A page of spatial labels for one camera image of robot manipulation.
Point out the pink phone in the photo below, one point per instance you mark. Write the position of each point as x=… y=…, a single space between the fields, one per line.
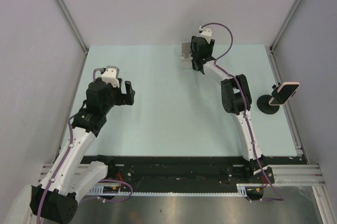
x=283 y=92

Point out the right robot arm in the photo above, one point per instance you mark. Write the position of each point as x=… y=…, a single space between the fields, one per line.
x=236 y=101

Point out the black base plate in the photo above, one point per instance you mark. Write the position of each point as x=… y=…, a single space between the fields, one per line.
x=179 y=174

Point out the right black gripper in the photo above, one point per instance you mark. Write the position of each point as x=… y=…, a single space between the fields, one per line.
x=209 y=46

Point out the right aluminium table rail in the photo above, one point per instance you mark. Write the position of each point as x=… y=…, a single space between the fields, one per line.
x=287 y=108

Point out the aluminium frame post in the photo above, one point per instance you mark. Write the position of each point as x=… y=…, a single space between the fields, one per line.
x=71 y=24
x=291 y=13

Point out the left aluminium frame post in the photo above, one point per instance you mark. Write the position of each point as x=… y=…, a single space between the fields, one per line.
x=71 y=24

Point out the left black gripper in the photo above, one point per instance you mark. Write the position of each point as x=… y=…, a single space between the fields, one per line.
x=125 y=99

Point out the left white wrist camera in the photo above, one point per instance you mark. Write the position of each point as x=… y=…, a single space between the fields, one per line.
x=110 y=76

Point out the black round base stand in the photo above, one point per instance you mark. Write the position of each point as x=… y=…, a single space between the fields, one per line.
x=263 y=102

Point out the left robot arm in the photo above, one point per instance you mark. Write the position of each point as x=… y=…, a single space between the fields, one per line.
x=59 y=193

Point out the right aluminium frame post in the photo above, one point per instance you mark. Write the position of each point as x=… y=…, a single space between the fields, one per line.
x=291 y=13

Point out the white phone stand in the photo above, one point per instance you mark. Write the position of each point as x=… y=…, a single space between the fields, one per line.
x=186 y=56

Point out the white slotted cable duct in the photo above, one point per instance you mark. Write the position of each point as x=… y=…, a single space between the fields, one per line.
x=240 y=191

